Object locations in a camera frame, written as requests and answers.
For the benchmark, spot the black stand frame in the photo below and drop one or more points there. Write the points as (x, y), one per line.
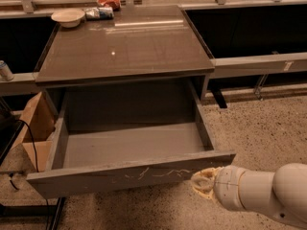
(51, 212)

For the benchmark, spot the red snack bag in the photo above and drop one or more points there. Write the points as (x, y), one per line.
(115, 4)

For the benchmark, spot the metal railing frame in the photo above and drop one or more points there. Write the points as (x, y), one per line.
(281, 15)

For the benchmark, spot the tan soft gripper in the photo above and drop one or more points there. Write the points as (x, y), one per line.
(227, 186)

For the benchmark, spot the white ceramic bowl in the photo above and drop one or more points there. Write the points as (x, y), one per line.
(68, 18)

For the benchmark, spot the grey drawer cabinet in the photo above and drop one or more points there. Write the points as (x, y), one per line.
(138, 44)

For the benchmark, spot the grey top drawer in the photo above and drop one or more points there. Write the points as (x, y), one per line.
(120, 136)

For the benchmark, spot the white can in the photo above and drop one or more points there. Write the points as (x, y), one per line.
(5, 71)

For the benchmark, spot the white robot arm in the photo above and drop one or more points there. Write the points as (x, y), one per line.
(280, 195)

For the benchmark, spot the cardboard box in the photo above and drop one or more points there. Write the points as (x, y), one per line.
(34, 136)

